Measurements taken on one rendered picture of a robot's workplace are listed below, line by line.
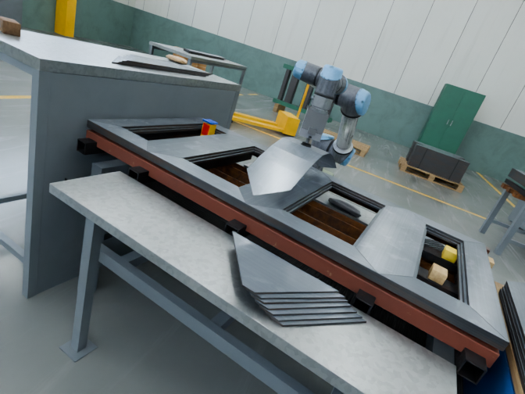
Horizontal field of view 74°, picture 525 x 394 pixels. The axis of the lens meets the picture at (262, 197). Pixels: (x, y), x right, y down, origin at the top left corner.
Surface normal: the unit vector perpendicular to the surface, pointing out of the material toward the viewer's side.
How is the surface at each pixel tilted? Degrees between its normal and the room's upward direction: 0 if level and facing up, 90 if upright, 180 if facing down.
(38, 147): 90
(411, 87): 90
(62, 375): 0
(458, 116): 90
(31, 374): 0
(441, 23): 90
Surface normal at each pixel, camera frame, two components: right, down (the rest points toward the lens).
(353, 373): 0.29, -0.88
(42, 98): 0.83, 0.43
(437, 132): -0.33, 0.27
